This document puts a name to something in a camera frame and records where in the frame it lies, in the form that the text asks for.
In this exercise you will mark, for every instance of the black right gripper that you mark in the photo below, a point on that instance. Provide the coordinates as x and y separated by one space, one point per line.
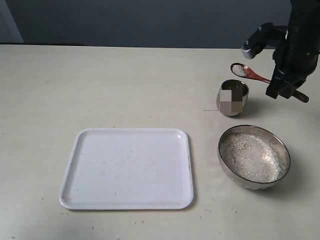
297 55

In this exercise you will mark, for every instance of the dark red wooden spoon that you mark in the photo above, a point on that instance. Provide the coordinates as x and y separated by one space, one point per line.
243 71

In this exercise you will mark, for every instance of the small metal cup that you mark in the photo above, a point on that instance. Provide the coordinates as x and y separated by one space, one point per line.
232 97

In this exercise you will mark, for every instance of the steel bowl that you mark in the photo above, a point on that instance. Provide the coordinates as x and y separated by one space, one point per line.
274 142

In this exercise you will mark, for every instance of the white granular powder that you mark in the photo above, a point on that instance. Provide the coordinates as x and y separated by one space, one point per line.
250 157

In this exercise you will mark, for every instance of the white rectangular plastic tray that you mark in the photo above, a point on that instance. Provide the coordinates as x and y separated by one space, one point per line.
128 169

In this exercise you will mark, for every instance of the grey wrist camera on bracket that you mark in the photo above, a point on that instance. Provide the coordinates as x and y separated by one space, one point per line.
267 35

